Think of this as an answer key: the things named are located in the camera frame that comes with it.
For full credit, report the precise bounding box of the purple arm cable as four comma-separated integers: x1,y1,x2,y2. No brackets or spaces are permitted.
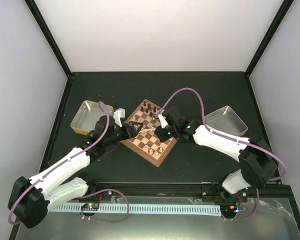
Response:
7,101,111,225
156,87,287,181

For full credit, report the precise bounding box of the black right frame post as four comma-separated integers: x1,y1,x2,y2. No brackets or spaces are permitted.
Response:
244,0,294,77

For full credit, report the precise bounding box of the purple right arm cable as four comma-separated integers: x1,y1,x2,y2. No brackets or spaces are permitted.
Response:
156,87,287,181

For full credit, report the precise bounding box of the right controller circuit board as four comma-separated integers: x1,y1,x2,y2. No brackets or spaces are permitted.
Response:
224,205,247,213

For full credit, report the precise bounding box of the wooden chessboard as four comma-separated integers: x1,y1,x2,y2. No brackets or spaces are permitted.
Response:
121,99,177,167

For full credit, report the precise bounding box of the yellow metal tin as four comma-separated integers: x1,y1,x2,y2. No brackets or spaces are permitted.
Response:
70,100,114,135

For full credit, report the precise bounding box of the pink metal tin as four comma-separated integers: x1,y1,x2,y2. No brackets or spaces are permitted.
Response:
205,105,248,137

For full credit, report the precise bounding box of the black rear mounting rail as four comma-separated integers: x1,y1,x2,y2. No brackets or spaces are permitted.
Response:
90,182,294,203

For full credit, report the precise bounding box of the left controller circuit board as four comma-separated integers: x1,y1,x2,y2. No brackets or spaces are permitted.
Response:
81,203,100,211

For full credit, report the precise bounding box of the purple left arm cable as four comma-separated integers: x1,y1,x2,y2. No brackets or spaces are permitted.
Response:
7,101,111,225

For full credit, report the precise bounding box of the black frame post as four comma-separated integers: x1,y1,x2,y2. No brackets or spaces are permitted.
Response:
24,0,72,77
244,0,294,77

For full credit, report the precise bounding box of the light wooden king piece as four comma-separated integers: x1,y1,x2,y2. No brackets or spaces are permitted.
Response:
139,127,156,134

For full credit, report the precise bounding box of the controller circuit board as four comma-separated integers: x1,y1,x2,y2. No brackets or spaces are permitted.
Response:
81,203,100,211
224,205,247,213

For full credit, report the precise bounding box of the black left frame post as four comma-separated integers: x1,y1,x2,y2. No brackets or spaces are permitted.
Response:
24,0,72,77

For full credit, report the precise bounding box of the white slotted cable duct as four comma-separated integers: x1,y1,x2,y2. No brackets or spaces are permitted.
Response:
51,202,221,217

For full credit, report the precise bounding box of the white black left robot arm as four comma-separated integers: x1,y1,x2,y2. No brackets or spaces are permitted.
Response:
7,115,143,229

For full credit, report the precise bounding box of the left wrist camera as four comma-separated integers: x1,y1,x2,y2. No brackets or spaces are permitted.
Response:
113,108,126,128

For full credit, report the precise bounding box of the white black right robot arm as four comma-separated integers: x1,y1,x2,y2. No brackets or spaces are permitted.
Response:
155,106,278,202

